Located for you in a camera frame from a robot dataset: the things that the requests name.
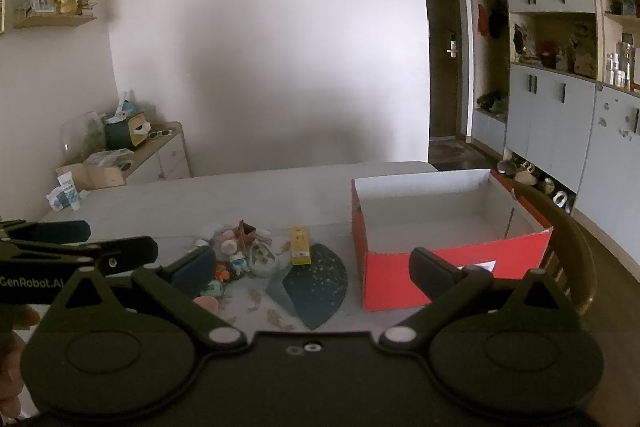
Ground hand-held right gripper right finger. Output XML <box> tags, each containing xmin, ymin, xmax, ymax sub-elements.
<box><xmin>379</xmin><ymin>247</ymin><xmax>585</xmax><ymax>353</ymax></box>

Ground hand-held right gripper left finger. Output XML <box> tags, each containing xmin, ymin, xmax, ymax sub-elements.
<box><xmin>42</xmin><ymin>246</ymin><xmax>247</xmax><ymax>352</ymax></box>

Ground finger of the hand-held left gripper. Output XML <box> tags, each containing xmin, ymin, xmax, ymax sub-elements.
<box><xmin>0</xmin><ymin>219</ymin><xmax>92</xmax><ymax>244</ymax></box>
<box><xmin>0</xmin><ymin>235</ymin><xmax>159</xmax><ymax>278</ymax></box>

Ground red shoe box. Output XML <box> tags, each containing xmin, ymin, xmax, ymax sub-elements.
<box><xmin>350</xmin><ymin>168</ymin><xmax>555</xmax><ymax>313</ymax></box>

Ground person's left hand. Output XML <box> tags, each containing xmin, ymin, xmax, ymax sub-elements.
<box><xmin>0</xmin><ymin>304</ymin><xmax>43</xmax><ymax>420</ymax></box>

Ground white blue tube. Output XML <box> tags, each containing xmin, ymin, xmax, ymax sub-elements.
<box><xmin>56</xmin><ymin>172</ymin><xmax>81</xmax><ymax>208</ymax></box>

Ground light wooden box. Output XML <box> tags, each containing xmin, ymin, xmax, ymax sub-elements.
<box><xmin>56</xmin><ymin>162</ymin><xmax>132</xmax><ymax>192</ymax></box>

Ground round picture tin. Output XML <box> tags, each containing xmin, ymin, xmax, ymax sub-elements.
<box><xmin>247</xmin><ymin>241</ymin><xmax>278</xmax><ymax>279</ymax></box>

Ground crumpled plastic bag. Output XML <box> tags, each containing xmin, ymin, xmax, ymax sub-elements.
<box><xmin>82</xmin><ymin>148</ymin><xmax>136</xmax><ymax>168</ymax></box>

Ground white drawer cabinet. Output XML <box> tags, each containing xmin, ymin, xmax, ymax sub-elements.
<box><xmin>55</xmin><ymin>122</ymin><xmax>192</xmax><ymax>188</ymax></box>

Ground clear plastic cover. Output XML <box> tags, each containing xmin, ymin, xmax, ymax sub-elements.
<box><xmin>60</xmin><ymin>109</ymin><xmax>108</xmax><ymax>165</ymax></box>

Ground small yellow box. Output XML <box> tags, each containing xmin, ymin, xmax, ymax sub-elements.
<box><xmin>289</xmin><ymin>226</ymin><xmax>312</xmax><ymax>267</ymax></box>

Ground green yellow tissue box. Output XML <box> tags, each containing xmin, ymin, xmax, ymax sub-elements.
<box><xmin>102</xmin><ymin>109</ymin><xmax>153</xmax><ymax>151</ymax></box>

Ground dark door mat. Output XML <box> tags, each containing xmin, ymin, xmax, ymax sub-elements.
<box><xmin>429</xmin><ymin>139</ymin><xmax>481</xmax><ymax>160</ymax></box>

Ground beige slippers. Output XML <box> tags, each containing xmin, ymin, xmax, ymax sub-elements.
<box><xmin>514</xmin><ymin>162</ymin><xmax>540</xmax><ymax>185</ymax></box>

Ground wooden chair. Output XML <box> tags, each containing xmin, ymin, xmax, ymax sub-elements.
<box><xmin>507</xmin><ymin>179</ymin><xmax>598</xmax><ymax>315</ymax></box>

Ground dark shoes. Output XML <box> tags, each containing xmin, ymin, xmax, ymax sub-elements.
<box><xmin>475</xmin><ymin>91</ymin><xmax>508</xmax><ymax>115</ymax></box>

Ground grey cabinet unit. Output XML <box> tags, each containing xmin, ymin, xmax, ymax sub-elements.
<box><xmin>462</xmin><ymin>0</ymin><xmax>640</xmax><ymax>270</ymax></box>

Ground dark brown door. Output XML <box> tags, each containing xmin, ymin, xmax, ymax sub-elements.
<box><xmin>420</xmin><ymin>0</ymin><xmax>468</xmax><ymax>142</ymax></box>

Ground dark round ornament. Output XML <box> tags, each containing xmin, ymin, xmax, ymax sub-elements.
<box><xmin>512</xmin><ymin>23</ymin><xmax>531</xmax><ymax>58</ymax></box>

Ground red ornament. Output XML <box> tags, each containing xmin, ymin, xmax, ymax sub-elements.
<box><xmin>537</xmin><ymin>39</ymin><xmax>561</xmax><ymax>68</ymax></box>

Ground brown figurine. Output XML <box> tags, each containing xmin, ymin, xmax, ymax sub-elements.
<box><xmin>570</xmin><ymin>24</ymin><xmax>597</xmax><ymax>78</ymax></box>

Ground clear glass jar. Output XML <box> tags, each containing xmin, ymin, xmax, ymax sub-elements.
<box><xmin>617</xmin><ymin>42</ymin><xmax>636</xmax><ymax>88</ymax></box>

